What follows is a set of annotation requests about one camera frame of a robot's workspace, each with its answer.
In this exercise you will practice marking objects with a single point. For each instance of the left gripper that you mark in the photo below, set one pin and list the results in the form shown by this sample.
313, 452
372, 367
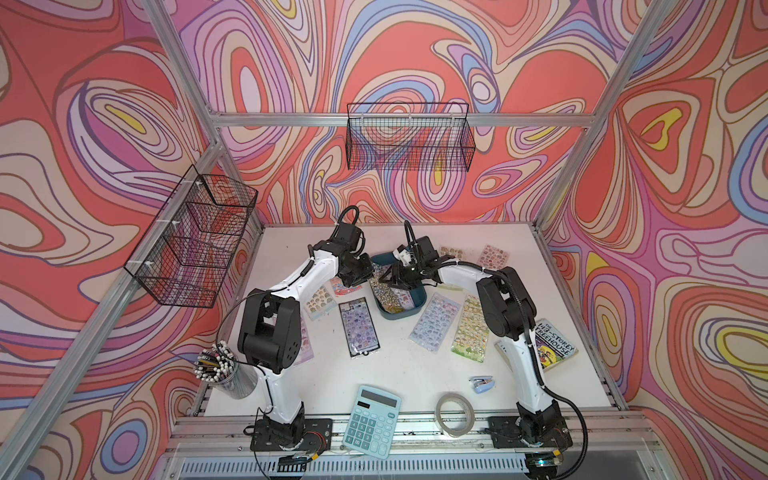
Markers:
368, 271

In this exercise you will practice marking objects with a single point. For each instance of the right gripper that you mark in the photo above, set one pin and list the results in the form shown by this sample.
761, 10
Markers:
397, 275

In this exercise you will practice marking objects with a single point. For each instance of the white animal sticker sheet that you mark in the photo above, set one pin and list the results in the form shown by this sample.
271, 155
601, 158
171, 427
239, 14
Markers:
455, 253

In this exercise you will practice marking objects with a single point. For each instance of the teal storage box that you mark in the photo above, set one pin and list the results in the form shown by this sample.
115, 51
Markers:
419, 294

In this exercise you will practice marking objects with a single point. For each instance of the panda sticker sheet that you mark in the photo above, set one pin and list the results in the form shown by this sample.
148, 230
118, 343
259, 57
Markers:
392, 300

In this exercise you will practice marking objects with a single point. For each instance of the red blue sticker sheet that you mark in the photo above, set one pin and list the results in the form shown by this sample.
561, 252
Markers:
339, 289

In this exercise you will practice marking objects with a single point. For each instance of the pink sticker sheet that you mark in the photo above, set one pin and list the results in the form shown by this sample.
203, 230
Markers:
493, 258

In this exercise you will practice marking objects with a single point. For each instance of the green animal sticker sheet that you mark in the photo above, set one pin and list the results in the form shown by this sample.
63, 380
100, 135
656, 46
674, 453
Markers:
472, 334

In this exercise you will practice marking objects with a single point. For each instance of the purple dark-edged sticker sheet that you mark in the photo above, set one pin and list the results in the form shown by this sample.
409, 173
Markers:
358, 326

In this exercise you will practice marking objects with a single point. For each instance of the lilac bear sticker sheet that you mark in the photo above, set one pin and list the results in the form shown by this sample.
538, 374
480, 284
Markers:
306, 352

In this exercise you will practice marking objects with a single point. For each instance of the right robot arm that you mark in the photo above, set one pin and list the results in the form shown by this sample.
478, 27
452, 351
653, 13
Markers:
508, 312

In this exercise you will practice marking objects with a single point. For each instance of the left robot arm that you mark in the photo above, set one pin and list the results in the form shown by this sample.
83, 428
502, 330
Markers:
270, 330

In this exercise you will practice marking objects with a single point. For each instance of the small blue stapler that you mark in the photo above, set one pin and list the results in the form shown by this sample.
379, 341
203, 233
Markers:
482, 384

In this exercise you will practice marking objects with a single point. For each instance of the book with yellow text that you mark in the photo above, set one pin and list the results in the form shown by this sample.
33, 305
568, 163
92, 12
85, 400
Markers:
552, 346

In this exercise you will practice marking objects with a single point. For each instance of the clear tape roll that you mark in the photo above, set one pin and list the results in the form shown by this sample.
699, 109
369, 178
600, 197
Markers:
454, 415

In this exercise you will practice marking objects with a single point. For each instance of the mint green calculator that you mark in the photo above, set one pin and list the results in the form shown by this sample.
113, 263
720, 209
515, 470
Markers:
372, 422

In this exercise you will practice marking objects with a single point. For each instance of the cup of pencils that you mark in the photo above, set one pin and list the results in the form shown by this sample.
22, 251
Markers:
218, 367

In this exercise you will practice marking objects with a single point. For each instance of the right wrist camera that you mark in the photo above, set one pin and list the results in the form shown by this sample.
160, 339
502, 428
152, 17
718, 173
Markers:
417, 252

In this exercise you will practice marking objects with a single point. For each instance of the back black wire basket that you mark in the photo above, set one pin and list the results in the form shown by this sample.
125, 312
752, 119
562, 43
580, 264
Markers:
409, 136

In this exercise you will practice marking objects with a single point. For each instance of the black wire basket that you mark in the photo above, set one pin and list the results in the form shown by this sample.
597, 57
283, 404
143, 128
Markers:
200, 227
409, 136

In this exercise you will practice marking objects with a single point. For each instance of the left black wire basket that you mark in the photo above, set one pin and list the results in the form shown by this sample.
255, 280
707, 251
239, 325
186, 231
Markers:
200, 227

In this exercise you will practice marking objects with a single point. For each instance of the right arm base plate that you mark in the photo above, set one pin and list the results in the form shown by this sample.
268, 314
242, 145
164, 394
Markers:
527, 432

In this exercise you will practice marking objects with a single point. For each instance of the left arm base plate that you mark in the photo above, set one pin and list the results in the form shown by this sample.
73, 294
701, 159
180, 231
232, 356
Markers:
313, 435

